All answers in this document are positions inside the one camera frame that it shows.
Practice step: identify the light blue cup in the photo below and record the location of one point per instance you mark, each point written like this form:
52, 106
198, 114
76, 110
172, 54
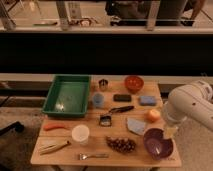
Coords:
98, 100

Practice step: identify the white plastic cup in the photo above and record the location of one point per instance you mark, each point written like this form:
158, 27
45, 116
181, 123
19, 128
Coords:
80, 134

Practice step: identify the small metal cup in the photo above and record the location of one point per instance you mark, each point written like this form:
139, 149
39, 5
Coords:
103, 84

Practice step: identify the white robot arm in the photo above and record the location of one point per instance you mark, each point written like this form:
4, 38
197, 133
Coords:
192, 100

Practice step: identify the metal fork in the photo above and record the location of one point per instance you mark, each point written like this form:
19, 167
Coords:
86, 156

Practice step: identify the red bowl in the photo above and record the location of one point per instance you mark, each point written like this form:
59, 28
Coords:
133, 83

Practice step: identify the blue sponge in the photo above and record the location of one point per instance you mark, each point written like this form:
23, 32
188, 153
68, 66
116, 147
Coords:
147, 100

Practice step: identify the orange fruit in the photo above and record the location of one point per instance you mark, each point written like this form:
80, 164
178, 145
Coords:
153, 115

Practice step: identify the orange carrot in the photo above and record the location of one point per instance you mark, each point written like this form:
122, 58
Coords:
49, 127

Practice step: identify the bunch of dark grapes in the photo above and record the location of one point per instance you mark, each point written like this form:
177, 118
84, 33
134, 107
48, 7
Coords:
121, 145

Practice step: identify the wooden table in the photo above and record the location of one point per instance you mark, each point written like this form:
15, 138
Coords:
69, 155

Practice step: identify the purple bowl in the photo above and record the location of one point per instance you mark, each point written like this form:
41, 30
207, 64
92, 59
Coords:
154, 143

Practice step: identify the green plastic tray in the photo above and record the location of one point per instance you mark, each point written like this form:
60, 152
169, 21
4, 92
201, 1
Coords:
68, 96

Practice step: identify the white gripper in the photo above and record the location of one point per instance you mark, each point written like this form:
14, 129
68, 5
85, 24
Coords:
169, 131

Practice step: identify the black rectangular block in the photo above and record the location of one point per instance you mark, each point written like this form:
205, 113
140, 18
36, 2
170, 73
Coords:
122, 98

